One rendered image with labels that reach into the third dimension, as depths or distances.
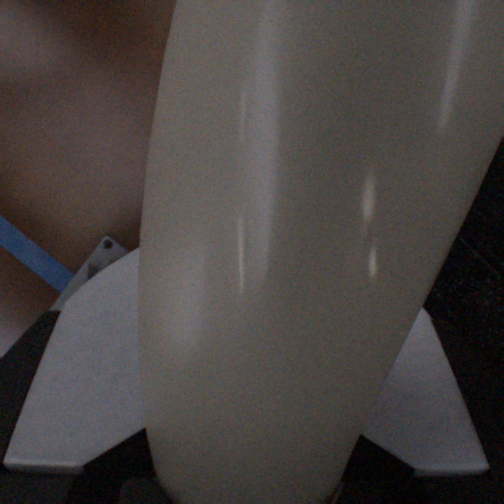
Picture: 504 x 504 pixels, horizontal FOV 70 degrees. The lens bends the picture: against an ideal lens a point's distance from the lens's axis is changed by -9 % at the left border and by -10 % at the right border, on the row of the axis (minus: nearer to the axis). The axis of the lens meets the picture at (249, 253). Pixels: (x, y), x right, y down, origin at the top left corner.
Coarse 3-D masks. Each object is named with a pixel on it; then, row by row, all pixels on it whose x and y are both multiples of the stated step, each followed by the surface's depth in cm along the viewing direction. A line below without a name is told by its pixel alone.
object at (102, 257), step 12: (108, 240) 114; (96, 252) 116; (108, 252) 116; (120, 252) 116; (84, 264) 118; (96, 264) 118; (108, 264) 113; (84, 276) 120; (72, 288) 122; (60, 300) 124; (156, 480) 75
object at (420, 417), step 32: (416, 320) 8; (416, 352) 8; (384, 384) 7; (416, 384) 7; (448, 384) 7; (384, 416) 6; (416, 416) 6; (448, 416) 6; (384, 448) 6; (416, 448) 6; (448, 448) 6; (480, 448) 6; (384, 480) 6
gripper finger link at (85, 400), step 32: (128, 256) 10; (96, 288) 9; (128, 288) 9; (64, 320) 8; (96, 320) 8; (128, 320) 8; (64, 352) 7; (96, 352) 7; (128, 352) 7; (32, 384) 6; (64, 384) 6; (96, 384) 7; (128, 384) 7; (32, 416) 6; (64, 416) 6; (96, 416) 6; (128, 416) 6; (32, 448) 5; (64, 448) 5; (96, 448) 5; (128, 448) 6; (96, 480) 5
